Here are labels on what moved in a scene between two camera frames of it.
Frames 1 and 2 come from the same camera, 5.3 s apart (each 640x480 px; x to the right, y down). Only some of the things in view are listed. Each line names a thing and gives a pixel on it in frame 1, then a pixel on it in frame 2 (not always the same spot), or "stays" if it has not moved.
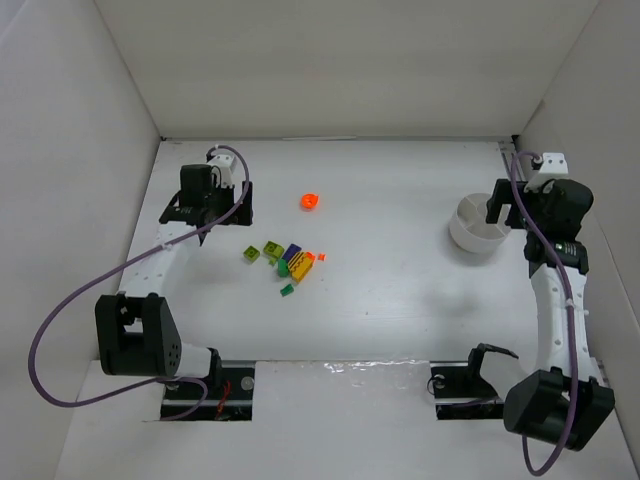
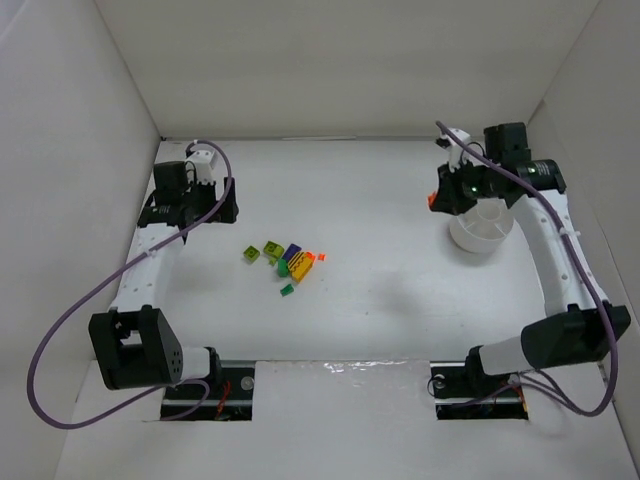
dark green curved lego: [283, 268] stays
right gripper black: [505, 201] -> [447, 189]
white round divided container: [470, 229] stays
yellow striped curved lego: [299, 264] stays
